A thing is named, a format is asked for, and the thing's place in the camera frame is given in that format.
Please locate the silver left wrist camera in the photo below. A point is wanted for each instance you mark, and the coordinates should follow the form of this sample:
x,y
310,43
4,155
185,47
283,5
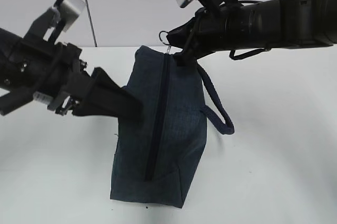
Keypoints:
x,y
63,14

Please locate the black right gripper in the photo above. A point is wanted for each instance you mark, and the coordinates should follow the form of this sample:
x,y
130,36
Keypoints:
x,y
205,33

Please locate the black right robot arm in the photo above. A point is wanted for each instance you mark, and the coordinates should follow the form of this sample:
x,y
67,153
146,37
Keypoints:
x,y
247,29

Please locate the dark blue fabric lunch bag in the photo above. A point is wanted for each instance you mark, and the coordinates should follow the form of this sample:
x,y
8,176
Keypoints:
x,y
156,157

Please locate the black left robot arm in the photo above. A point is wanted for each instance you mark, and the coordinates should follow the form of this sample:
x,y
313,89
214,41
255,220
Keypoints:
x,y
33,69

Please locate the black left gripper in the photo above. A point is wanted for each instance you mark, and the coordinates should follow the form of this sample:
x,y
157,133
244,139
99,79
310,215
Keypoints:
x,y
55,75

